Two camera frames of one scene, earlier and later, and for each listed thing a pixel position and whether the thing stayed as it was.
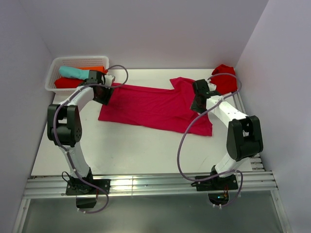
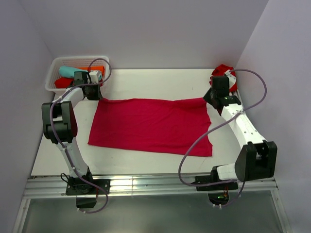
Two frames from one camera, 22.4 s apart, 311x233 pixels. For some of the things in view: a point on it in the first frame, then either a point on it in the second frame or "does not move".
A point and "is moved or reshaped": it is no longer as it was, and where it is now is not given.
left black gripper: [105, 100] -> [97, 96]
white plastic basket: [79, 61] does not move
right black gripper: [194, 107] -> [207, 97]
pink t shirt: [157, 109] is moved or reshaped
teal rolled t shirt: [74, 72] does not move
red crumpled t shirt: [224, 83] does not move
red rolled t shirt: [63, 82] does not move
